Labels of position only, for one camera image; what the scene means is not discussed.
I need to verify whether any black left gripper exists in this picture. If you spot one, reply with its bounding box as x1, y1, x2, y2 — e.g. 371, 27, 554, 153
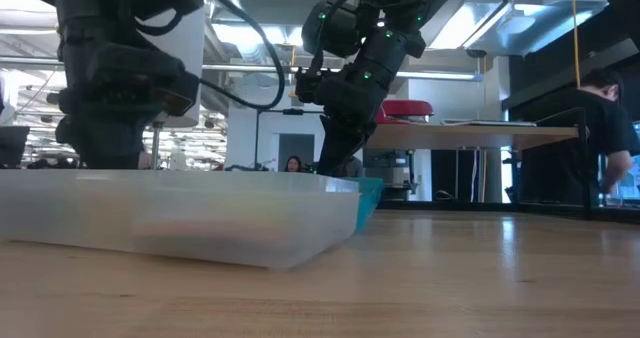
54, 22, 187, 171

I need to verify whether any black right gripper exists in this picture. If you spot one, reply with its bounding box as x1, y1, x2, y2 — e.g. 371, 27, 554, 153
316, 26, 427, 177

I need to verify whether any teal pencil box lid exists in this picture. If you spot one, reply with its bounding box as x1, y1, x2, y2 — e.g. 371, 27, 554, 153
343, 176, 385, 234

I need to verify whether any clear plastic pencil box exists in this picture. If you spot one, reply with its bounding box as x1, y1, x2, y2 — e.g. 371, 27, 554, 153
0, 168, 362, 271

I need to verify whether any grey cabinet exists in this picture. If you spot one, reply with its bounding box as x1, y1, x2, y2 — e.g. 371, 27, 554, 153
363, 149, 419, 202

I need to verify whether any grey door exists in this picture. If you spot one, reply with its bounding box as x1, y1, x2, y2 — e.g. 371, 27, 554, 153
277, 132, 316, 173

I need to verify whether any red stapler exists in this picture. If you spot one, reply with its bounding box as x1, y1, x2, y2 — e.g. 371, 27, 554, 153
374, 99, 436, 126

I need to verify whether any black monitor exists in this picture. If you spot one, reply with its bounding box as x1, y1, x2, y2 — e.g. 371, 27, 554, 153
0, 125, 31, 168

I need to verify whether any long ceiling light tube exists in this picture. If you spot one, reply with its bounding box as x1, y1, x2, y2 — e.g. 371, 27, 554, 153
202, 62, 485, 83

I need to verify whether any wooden shelf with black legs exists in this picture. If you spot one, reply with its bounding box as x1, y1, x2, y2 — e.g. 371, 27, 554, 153
367, 105, 592, 222

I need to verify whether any white cylinder table lamp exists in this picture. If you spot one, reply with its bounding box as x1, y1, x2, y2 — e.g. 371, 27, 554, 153
142, 5, 207, 172

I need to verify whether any black background metal frame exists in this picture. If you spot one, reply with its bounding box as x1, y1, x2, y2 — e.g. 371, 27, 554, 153
253, 107, 326, 173

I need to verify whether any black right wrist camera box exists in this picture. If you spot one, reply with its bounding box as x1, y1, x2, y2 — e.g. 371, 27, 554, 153
293, 66, 329, 105

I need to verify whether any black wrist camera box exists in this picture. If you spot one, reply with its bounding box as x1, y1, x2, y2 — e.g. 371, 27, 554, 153
148, 70, 202, 118
293, 66, 329, 105

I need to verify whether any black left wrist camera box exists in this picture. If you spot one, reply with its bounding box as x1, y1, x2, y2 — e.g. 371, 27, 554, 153
148, 70, 202, 118

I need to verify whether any black left camera cable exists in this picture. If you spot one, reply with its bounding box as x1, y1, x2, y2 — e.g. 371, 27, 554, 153
197, 0, 287, 112

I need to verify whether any yellow hanging cable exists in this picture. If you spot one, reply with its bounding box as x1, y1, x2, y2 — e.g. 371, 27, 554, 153
571, 0, 584, 90

